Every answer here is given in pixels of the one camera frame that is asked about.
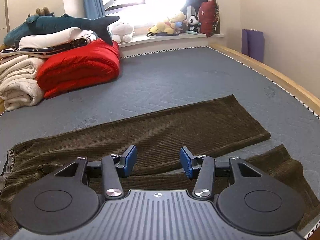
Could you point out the grey mattress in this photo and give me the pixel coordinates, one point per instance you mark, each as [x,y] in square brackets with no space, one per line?
[175,85]

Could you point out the blue shark plush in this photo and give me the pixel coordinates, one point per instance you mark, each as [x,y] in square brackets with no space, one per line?
[55,23]

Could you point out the panda plush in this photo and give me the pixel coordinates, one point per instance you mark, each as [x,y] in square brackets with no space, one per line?
[193,22]

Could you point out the white plush toy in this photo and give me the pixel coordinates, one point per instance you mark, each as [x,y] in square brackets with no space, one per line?
[122,31]

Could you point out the purple foam mat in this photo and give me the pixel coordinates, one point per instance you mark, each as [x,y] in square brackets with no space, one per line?
[252,43]

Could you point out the yellow bear plush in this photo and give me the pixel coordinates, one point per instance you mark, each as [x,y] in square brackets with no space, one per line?
[177,20]
[161,28]

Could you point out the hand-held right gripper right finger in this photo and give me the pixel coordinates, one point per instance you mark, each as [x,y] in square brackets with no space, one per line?
[187,162]

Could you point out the white window sill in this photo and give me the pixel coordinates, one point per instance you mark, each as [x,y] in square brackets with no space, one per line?
[162,41]

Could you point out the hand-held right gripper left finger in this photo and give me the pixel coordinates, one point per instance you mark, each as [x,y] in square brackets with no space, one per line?
[128,161]

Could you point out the red quilt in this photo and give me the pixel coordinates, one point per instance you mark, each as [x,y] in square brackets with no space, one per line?
[80,67]

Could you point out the wooden bed frame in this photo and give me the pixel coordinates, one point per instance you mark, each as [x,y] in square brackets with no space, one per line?
[262,70]

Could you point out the cream fleece blanket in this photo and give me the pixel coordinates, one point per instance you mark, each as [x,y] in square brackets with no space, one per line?
[17,82]

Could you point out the brown plush toy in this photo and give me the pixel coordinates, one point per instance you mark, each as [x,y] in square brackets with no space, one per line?
[45,11]

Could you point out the dark red cushion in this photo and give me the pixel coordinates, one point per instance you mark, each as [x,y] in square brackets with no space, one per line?
[208,17]

